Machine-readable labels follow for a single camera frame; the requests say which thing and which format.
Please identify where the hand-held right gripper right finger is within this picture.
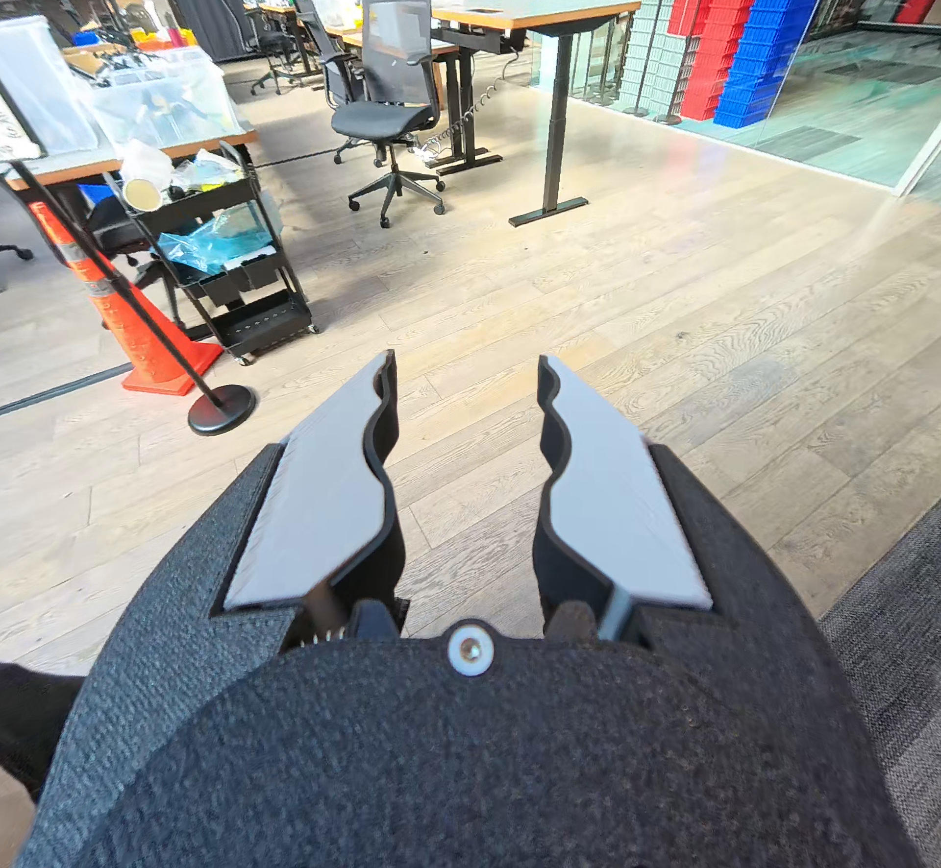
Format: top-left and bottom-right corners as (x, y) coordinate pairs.
(533, 356), (714, 644)

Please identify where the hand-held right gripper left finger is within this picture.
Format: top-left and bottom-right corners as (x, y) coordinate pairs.
(221, 351), (408, 641)

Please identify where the wood top work desk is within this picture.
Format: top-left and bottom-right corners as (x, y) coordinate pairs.
(0, 126), (260, 196)

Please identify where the wood top standing desk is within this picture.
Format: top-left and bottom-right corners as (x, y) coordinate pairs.
(324, 0), (644, 228)

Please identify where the black stanchion pole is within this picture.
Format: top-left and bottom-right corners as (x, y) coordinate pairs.
(8, 160), (258, 437)

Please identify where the black utility cart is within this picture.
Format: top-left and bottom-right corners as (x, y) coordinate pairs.
(106, 148), (317, 366)

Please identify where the orange traffic cone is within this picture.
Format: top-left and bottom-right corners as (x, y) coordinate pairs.
(30, 203), (224, 397)

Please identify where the teal plastic bag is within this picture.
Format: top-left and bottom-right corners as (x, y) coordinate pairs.
(159, 207), (277, 275)

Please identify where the brown paper cup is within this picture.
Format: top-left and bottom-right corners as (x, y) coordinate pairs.
(124, 175), (166, 214)

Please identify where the grey mesh office chair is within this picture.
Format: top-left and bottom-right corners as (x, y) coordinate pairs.
(331, 0), (449, 230)

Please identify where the clear plastic storage bin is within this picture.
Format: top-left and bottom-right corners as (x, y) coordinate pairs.
(0, 16), (101, 158)
(81, 46), (244, 149)

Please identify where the black office chair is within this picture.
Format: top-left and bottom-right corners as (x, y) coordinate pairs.
(295, 0), (366, 164)

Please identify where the stack of red bins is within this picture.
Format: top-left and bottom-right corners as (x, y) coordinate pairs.
(669, 0), (758, 122)

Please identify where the stack of blue bins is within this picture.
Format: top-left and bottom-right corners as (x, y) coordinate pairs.
(714, 0), (827, 130)

